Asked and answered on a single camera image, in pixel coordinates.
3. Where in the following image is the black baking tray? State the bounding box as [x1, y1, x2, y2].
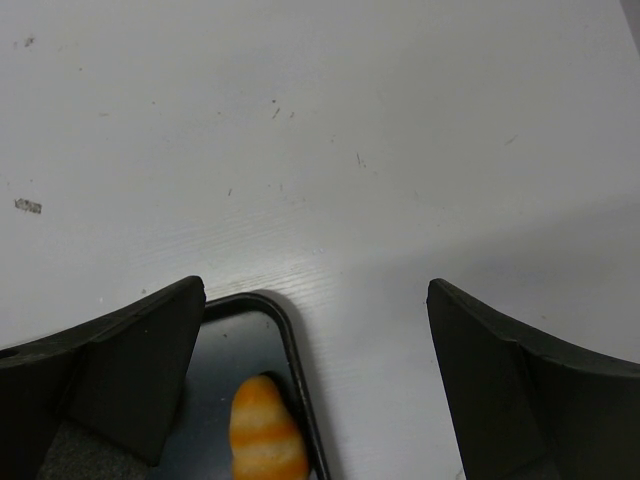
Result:
[148, 293, 332, 479]

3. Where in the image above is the striped yellow bread roll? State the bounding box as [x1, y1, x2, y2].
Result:
[229, 375, 311, 479]

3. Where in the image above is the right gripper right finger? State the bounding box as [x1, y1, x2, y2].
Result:
[426, 279, 639, 479]

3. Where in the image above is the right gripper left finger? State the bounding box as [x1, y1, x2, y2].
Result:
[1, 276, 205, 479]

